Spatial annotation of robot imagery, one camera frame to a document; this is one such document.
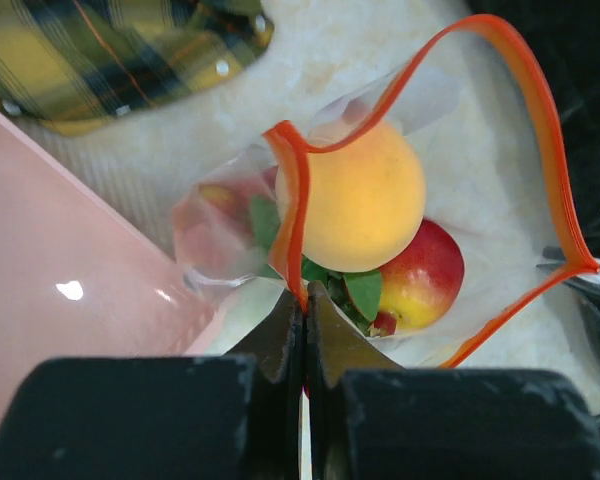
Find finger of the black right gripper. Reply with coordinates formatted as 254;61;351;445
535;244;600;391

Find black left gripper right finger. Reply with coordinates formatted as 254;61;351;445
305;282;600;479

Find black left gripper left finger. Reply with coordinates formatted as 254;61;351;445
0;293;304;479

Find red toy fruit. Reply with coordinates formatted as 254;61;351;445
372;219;465;336

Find clear orange-zipper zip bag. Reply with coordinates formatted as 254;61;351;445
173;14;600;367

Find pink plastic basket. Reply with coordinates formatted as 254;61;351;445
0;113;217;420

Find red toy cherry bunch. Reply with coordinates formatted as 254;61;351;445
197;166;397;337

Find yellow-orange toy peach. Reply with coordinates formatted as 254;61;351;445
303;120;426;273

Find black floral pillow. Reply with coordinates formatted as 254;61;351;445
469;0;600;258

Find yellow plaid shirt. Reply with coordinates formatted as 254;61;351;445
0;1;274;136

